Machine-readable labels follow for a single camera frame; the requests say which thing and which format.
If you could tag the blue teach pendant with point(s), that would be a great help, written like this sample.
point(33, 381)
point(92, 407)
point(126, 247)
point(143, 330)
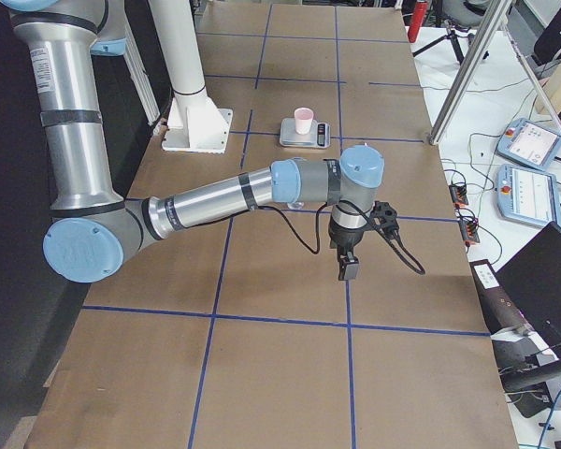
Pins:
point(529, 144)
point(527, 196)

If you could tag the black box with label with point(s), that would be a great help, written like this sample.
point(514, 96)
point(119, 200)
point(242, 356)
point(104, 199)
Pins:
point(499, 311)

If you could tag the glass sauce bottle steel cap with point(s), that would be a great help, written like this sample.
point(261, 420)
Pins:
point(295, 205)

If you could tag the pink plastic cup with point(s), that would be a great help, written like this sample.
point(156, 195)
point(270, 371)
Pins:
point(303, 118)

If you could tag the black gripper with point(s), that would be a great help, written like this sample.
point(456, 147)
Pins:
point(345, 238)

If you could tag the orange black connector block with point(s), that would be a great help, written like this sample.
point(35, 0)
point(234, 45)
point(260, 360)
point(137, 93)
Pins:
point(458, 195)

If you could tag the far blue teach pendant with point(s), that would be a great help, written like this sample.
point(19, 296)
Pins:
point(529, 144)

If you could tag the near blue teach pendant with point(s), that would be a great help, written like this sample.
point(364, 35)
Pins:
point(527, 196)

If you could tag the aluminium frame post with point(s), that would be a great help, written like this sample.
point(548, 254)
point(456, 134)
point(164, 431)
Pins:
point(493, 18)

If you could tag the red cylinder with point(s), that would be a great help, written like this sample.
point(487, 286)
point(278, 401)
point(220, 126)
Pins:
point(417, 19)

